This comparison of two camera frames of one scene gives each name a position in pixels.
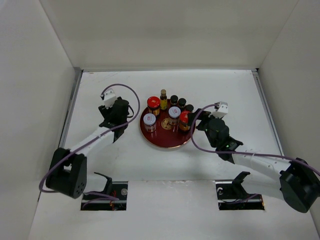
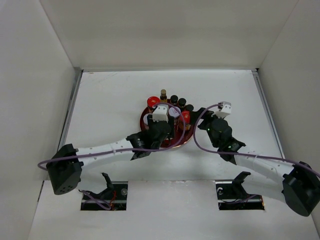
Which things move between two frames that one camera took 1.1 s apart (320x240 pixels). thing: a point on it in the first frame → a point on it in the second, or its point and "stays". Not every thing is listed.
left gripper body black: (106, 112) → (156, 146)
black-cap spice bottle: (173, 99) stays
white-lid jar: (174, 114) stays
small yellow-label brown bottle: (163, 100) stays
